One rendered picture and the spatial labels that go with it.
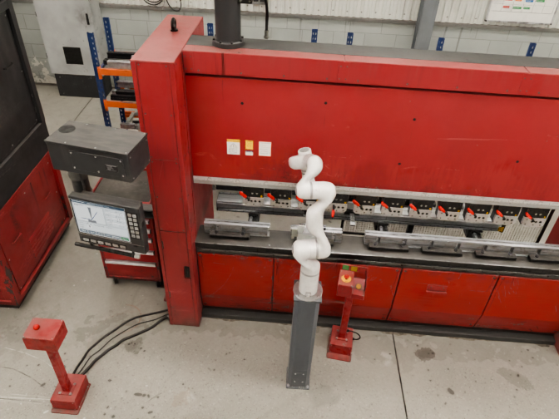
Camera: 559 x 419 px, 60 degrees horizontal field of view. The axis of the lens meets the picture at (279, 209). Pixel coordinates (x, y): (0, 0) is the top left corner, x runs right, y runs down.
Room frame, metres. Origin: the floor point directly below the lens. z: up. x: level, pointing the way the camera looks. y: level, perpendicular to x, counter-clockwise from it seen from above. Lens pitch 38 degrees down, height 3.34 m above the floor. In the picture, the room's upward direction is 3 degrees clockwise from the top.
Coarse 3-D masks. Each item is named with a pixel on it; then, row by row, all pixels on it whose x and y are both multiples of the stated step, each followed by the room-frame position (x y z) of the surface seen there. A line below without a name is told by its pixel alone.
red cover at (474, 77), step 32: (192, 64) 2.79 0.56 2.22; (224, 64) 2.78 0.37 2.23; (256, 64) 2.78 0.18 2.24; (288, 64) 2.77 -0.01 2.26; (320, 64) 2.76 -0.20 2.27; (352, 64) 2.76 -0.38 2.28; (384, 64) 2.75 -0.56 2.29; (416, 64) 2.76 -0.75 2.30; (448, 64) 2.79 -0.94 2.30; (480, 64) 2.81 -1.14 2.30
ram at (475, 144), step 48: (192, 96) 2.81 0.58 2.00; (240, 96) 2.80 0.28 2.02; (288, 96) 2.79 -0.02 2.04; (336, 96) 2.78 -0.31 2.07; (384, 96) 2.77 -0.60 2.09; (432, 96) 2.76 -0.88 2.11; (480, 96) 2.75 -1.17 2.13; (528, 96) 2.76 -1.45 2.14; (192, 144) 2.81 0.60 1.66; (240, 144) 2.80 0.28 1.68; (288, 144) 2.79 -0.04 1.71; (336, 144) 2.78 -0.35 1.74; (384, 144) 2.76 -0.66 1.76; (432, 144) 2.75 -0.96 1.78; (480, 144) 2.74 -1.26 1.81; (528, 144) 2.73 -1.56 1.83; (336, 192) 2.77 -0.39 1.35; (432, 192) 2.75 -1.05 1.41; (480, 192) 2.74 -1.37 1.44; (528, 192) 2.73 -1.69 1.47
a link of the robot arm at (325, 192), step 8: (312, 184) 2.22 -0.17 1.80; (320, 184) 2.22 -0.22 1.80; (328, 184) 2.23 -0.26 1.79; (320, 192) 2.19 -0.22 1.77; (328, 192) 2.19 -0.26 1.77; (320, 200) 2.19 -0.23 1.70; (328, 200) 2.18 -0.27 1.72; (312, 208) 2.19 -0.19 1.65; (320, 208) 2.17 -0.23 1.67; (312, 216) 2.16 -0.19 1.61; (320, 216) 2.16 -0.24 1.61; (312, 224) 2.15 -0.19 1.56; (320, 224) 2.16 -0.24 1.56; (312, 232) 2.14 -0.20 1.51; (320, 232) 2.15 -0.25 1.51; (320, 240) 2.13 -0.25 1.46; (328, 240) 2.18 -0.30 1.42; (320, 248) 2.12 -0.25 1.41; (328, 248) 2.13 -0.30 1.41; (320, 256) 2.10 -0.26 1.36; (328, 256) 2.13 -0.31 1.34
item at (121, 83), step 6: (120, 84) 4.94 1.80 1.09; (126, 84) 4.94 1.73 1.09; (132, 84) 4.94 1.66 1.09; (114, 90) 4.77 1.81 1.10; (120, 90) 4.70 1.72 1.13; (126, 90) 4.71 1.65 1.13; (132, 90) 4.71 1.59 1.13; (114, 96) 4.62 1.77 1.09; (120, 96) 4.62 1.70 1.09; (126, 96) 4.62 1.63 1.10; (132, 96) 4.62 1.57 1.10
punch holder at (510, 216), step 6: (492, 210) 2.80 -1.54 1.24; (504, 210) 2.73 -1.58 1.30; (510, 210) 2.73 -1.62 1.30; (516, 210) 2.73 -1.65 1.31; (492, 216) 2.77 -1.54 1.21; (498, 216) 2.73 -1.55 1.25; (510, 216) 2.73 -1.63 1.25; (516, 216) 2.73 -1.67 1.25; (498, 222) 2.73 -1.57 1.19; (504, 222) 2.73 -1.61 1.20; (510, 222) 2.72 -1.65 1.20
